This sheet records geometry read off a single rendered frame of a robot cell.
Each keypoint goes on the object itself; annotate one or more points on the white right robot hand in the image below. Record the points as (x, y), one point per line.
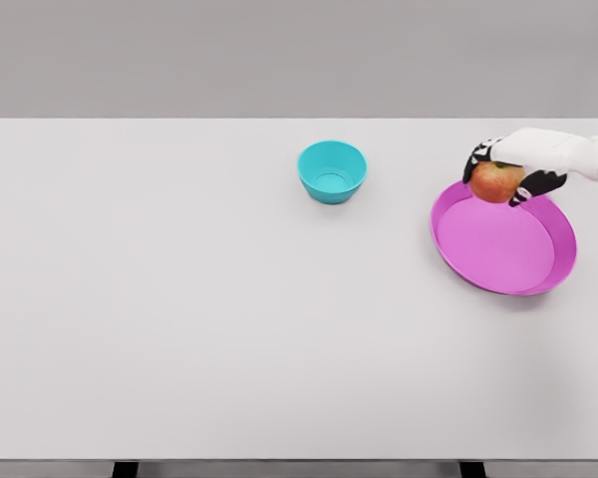
(533, 149)

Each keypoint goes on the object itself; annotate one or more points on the red apple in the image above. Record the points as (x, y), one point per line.
(496, 182)

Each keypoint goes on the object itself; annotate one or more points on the pink plate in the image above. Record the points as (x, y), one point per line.
(503, 244)

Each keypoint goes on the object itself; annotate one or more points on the blue bowl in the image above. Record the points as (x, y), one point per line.
(332, 172)

